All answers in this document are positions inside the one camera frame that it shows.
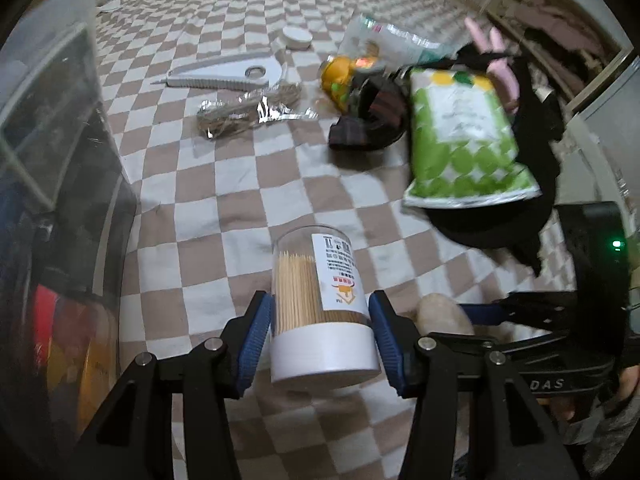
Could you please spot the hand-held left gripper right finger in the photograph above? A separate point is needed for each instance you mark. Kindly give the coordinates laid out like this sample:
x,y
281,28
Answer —
x,y
387,345

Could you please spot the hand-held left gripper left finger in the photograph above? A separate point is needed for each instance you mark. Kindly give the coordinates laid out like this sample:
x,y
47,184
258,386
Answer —
x,y
252,345

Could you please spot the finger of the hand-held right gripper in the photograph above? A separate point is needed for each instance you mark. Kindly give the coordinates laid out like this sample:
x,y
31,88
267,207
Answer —
x,y
550,347
482,314

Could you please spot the beige rounded object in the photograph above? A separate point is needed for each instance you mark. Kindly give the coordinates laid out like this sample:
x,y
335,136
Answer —
x,y
440,312

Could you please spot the clear toothpick jar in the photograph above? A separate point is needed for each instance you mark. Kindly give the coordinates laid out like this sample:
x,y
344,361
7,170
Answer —
x,y
325,355

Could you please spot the clear plastic storage container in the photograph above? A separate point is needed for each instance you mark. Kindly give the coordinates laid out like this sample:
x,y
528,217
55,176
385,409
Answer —
x,y
65,160

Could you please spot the white triangular plastic tool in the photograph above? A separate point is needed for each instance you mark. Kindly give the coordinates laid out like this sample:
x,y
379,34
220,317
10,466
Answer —
x,y
215,72

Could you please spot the person's right hand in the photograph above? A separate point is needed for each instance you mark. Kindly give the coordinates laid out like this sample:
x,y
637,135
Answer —
x,y
629,382

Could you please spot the black hat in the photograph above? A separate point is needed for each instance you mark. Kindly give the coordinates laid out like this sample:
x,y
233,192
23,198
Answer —
x,y
535,125

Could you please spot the checkered bed sheet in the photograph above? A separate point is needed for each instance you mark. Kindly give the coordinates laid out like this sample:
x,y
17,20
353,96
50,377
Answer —
x,y
210,200

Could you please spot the green dotted snack bag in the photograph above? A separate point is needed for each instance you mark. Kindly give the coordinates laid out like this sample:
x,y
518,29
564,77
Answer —
x,y
465,145

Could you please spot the black plaid band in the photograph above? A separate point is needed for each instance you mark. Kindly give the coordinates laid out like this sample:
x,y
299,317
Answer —
x,y
370,125

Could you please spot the pile of clothes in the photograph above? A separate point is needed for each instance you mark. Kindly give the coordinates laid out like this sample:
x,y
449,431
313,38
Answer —
x,y
545,25

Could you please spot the foil packet of twigs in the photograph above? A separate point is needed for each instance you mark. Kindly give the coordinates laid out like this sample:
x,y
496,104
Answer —
x,y
235,115

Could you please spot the orange yellow snack packet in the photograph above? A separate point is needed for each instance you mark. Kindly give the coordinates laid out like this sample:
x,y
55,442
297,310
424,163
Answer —
x,y
336,77

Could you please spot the clear green-edged packet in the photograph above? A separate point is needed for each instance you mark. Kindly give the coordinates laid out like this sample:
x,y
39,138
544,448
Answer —
x,y
395,37

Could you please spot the white round lid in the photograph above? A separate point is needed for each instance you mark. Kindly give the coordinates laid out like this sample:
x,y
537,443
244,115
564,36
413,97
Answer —
x,y
297,37

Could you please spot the white crumpled paper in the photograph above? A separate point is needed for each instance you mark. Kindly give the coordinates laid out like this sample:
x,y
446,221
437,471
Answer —
x,y
109,6

